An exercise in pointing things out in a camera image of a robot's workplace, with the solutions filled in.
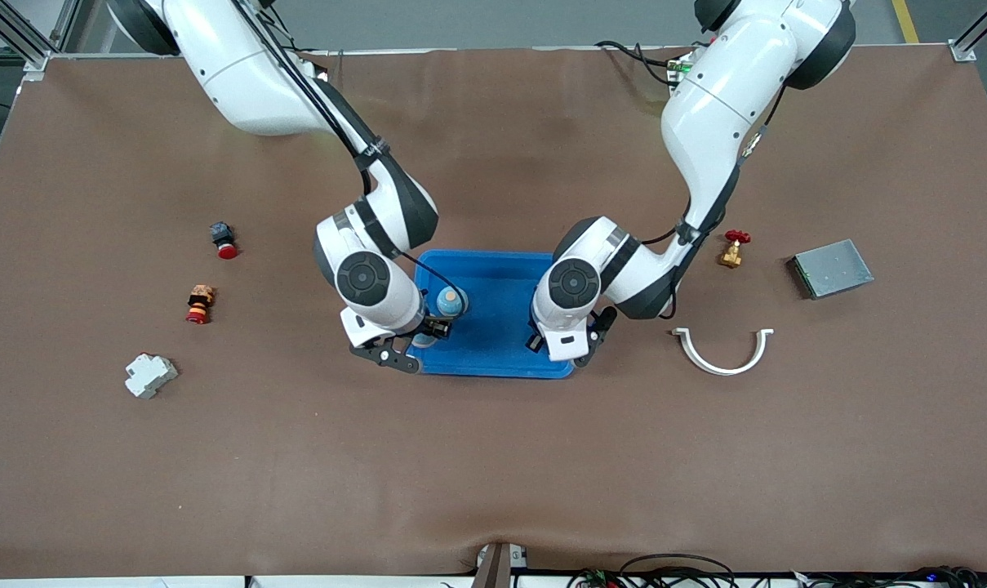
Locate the blue dome desk bell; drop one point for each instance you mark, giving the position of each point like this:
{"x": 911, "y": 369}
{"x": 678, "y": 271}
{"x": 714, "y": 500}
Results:
{"x": 424, "y": 341}
{"x": 451, "y": 304}

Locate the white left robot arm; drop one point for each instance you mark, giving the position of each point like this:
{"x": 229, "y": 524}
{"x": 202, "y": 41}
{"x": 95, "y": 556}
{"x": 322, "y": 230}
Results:
{"x": 705, "y": 122}

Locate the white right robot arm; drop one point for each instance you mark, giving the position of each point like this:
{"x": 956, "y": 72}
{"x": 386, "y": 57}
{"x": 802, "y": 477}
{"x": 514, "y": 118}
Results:
{"x": 248, "y": 82}

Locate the blue plastic tray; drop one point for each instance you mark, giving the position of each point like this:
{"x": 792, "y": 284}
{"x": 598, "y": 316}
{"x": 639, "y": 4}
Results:
{"x": 493, "y": 327}

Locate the brown table mat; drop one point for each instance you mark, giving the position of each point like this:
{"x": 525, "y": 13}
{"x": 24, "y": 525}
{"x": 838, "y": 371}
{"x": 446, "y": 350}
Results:
{"x": 493, "y": 457}

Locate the black red push button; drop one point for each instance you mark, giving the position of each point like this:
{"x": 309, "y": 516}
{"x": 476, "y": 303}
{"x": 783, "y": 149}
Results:
{"x": 224, "y": 239}

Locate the white circuit breaker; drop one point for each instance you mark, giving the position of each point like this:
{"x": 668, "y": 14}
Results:
{"x": 150, "y": 376}

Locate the metal table clamp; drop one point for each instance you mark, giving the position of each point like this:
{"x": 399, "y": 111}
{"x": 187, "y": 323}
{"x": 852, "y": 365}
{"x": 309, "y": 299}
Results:
{"x": 493, "y": 567}

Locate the grey metal box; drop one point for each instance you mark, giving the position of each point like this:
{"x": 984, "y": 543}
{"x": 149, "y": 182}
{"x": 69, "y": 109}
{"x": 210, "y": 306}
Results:
{"x": 832, "y": 269}

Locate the white curved plastic bracket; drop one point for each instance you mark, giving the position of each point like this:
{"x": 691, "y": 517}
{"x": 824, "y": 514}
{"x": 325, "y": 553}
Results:
{"x": 718, "y": 368}

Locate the red yellow emergency stop switch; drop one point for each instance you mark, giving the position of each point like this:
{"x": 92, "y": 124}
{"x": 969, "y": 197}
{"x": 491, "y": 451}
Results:
{"x": 200, "y": 304}

